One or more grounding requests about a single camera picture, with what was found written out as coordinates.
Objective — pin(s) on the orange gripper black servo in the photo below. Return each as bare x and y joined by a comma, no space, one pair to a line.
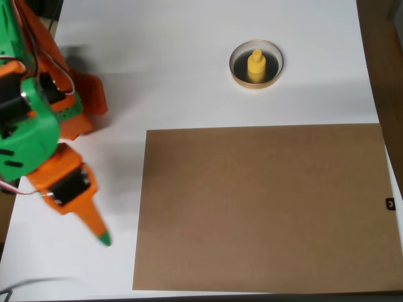
64,189

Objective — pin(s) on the small yellow plastic piece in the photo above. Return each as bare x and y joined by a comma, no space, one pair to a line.
255,67

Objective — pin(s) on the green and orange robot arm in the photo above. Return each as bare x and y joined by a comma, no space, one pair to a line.
28,141

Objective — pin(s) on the round dish with gold rim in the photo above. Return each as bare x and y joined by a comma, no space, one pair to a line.
239,67

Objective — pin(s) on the brown fibreboard sheet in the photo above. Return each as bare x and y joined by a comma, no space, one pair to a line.
267,204

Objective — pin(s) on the small black clip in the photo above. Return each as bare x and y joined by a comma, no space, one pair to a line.
390,204

